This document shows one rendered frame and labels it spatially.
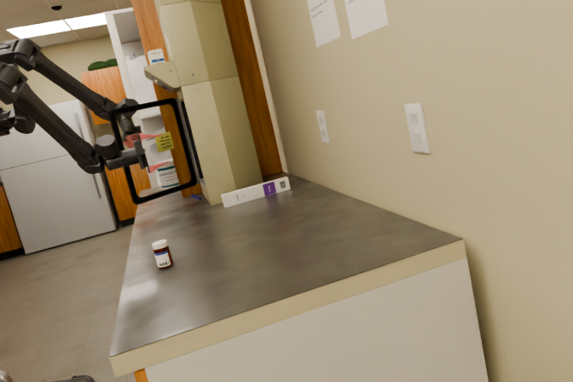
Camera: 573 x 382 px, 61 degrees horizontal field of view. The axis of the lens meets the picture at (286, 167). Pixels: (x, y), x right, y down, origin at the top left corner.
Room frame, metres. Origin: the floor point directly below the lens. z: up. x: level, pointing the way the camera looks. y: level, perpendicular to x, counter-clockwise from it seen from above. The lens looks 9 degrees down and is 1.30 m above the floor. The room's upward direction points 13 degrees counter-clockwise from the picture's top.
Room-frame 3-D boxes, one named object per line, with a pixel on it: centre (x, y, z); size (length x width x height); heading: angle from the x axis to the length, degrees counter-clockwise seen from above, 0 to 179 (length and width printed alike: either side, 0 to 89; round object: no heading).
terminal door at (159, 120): (2.05, 0.53, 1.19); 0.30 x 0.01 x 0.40; 128
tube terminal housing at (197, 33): (2.03, 0.24, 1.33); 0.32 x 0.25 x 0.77; 14
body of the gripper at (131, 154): (1.70, 0.52, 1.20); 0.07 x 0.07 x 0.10; 13
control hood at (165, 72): (1.99, 0.41, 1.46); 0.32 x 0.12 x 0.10; 14
